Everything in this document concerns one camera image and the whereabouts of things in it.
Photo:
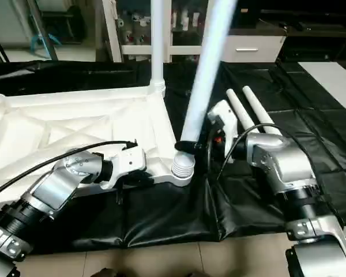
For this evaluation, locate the white plastic table leg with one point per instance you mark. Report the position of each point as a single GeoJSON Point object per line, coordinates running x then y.
{"type": "Point", "coordinates": [157, 46]}
{"type": "Point", "coordinates": [262, 112]}
{"type": "Point", "coordinates": [205, 69]}
{"type": "Point", "coordinates": [242, 112]}

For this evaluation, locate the white plastic table top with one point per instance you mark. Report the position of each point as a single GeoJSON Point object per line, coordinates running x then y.
{"type": "Point", "coordinates": [63, 121]}

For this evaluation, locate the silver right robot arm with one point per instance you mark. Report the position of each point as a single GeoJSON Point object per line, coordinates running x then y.
{"type": "Point", "coordinates": [288, 167]}

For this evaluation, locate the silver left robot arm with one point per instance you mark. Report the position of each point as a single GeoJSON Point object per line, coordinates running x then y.
{"type": "Point", "coordinates": [52, 193]}

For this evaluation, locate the white drawer unit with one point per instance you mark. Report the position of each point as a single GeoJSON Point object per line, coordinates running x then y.
{"type": "Point", "coordinates": [254, 49]}

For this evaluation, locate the black work mat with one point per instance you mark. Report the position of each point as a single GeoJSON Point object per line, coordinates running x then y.
{"type": "Point", "coordinates": [311, 104]}

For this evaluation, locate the white glass-door cabinet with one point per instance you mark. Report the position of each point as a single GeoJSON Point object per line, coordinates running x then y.
{"type": "Point", "coordinates": [132, 29]}

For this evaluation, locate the blue metal stand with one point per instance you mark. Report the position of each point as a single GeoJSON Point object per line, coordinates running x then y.
{"type": "Point", "coordinates": [43, 40]}

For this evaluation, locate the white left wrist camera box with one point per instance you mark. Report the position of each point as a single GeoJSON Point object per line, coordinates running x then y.
{"type": "Point", "coordinates": [127, 161]}

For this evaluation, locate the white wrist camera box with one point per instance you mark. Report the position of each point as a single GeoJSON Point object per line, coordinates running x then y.
{"type": "Point", "coordinates": [127, 161]}
{"type": "Point", "coordinates": [224, 124]}

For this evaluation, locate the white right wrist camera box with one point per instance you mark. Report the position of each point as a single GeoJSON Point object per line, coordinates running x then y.
{"type": "Point", "coordinates": [224, 124]}

